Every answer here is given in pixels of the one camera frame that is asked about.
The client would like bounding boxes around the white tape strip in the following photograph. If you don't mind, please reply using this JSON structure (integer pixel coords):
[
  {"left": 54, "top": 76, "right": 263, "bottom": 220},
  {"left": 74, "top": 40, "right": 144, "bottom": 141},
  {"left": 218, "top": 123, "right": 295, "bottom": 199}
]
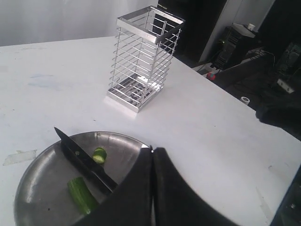
[{"left": 3, "top": 150, "right": 37, "bottom": 166}]

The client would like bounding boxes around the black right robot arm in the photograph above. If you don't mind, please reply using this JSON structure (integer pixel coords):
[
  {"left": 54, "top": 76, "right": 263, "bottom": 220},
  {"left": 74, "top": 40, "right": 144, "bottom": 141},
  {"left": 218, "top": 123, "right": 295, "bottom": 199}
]
[{"left": 255, "top": 91, "right": 301, "bottom": 140}]

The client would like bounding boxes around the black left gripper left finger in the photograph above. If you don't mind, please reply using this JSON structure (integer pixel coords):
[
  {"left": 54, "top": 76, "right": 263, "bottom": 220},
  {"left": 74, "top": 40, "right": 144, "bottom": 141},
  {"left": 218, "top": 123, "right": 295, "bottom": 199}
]
[{"left": 77, "top": 148, "right": 152, "bottom": 226}]

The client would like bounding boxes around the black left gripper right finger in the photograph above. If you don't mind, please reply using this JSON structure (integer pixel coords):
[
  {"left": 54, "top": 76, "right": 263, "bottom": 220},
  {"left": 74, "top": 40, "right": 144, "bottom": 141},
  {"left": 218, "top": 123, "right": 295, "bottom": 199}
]
[{"left": 152, "top": 147, "right": 236, "bottom": 226}]

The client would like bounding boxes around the white tape roll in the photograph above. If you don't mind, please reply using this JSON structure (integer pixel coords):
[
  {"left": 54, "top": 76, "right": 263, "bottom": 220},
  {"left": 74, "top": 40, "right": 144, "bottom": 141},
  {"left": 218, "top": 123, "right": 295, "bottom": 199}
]
[{"left": 240, "top": 97, "right": 250, "bottom": 105}]

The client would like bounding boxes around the round stainless steel plate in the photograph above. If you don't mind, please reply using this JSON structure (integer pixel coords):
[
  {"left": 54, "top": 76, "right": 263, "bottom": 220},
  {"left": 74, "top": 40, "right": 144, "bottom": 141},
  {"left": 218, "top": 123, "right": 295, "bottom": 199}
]
[{"left": 14, "top": 131, "right": 147, "bottom": 226}]

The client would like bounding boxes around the black handled kitchen knife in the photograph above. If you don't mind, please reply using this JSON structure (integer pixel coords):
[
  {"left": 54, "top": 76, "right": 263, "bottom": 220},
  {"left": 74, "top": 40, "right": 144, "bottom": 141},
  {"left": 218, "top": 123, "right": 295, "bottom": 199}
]
[{"left": 54, "top": 127, "right": 118, "bottom": 195}]

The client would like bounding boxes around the black computer tower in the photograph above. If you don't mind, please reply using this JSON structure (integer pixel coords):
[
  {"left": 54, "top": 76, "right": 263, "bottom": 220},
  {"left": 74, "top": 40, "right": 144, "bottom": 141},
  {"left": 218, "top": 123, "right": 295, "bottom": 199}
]
[{"left": 214, "top": 23, "right": 256, "bottom": 70}]

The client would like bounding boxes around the white backdrop curtain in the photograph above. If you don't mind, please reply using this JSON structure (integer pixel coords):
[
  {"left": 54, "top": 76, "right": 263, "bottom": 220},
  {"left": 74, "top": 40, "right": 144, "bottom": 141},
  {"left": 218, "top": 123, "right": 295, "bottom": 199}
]
[{"left": 0, "top": 0, "right": 158, "bottom": 46}]

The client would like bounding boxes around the white power strip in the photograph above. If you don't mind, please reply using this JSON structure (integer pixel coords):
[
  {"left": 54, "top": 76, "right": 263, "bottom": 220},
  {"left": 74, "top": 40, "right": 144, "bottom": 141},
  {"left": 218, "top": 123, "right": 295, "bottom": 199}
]
[{"left": 199, "top": 62, "right": 218, "bottom": 72}]

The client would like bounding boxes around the red round object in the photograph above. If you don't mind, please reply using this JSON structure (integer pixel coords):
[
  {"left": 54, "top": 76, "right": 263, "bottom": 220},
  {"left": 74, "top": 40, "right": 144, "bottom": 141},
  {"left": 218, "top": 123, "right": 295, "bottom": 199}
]
[{"left": 206, "top": 72, "right": 216, "bottom": 81}]

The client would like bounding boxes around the green cucumber piece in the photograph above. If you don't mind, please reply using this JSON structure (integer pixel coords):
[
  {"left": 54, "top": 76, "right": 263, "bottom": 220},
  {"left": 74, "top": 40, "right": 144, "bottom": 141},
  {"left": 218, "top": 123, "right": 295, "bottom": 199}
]
[{"left": 67, "top": 177, "right": 99, "bottom": 215}]

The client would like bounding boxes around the white paper cup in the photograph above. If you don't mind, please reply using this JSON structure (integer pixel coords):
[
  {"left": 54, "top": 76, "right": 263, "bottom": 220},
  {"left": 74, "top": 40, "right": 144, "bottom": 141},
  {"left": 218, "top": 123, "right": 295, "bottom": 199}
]
[{"left": 247, "top": 23, "right": 255, "bottom": 31}]

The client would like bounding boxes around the cut cucumber end piece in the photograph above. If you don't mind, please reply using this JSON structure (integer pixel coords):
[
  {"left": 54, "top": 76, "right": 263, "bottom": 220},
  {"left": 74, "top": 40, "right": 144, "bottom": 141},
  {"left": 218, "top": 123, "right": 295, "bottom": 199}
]
[{"left": 92, "top": 147, "right": 107, "bottom": 164}]

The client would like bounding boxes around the wire metal utensil rack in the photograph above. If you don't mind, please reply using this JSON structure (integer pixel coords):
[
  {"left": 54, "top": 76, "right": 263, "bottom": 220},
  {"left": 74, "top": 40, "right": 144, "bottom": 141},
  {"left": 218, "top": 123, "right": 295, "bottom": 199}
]
[{"left": 107, "top": 6, "right": 185, "bottom": 113}]

